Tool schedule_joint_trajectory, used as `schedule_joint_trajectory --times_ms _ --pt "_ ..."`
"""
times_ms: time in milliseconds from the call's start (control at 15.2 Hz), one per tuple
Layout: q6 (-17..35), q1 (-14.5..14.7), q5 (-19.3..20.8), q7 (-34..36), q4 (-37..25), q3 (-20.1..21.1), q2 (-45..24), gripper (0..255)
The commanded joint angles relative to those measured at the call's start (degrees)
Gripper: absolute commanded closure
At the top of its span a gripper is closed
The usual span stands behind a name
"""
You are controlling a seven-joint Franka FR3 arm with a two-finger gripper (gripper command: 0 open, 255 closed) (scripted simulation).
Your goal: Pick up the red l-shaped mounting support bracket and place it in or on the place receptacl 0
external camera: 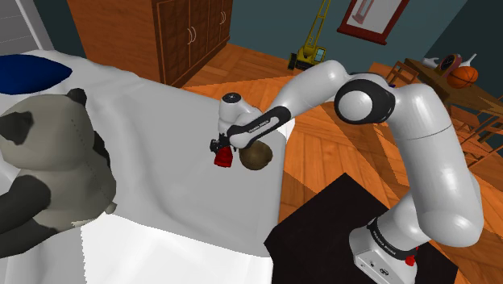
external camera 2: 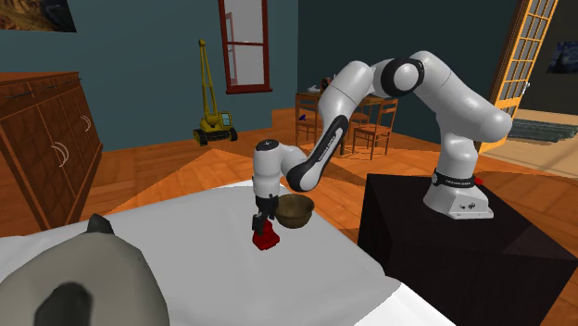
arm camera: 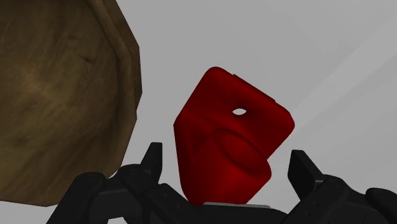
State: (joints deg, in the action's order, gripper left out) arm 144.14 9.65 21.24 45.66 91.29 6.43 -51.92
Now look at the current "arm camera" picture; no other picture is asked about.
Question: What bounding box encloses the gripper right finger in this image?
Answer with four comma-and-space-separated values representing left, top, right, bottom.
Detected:
280, 150, 397, 224

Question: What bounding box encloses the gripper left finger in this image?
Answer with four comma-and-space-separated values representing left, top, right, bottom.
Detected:
46, 142, 199, 224

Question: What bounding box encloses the red block with hole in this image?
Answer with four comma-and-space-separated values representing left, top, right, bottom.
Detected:
172, 66, 295, 206

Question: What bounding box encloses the brown wooden bowl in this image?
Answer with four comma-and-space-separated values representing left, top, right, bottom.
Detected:
0, 0, 143, 207

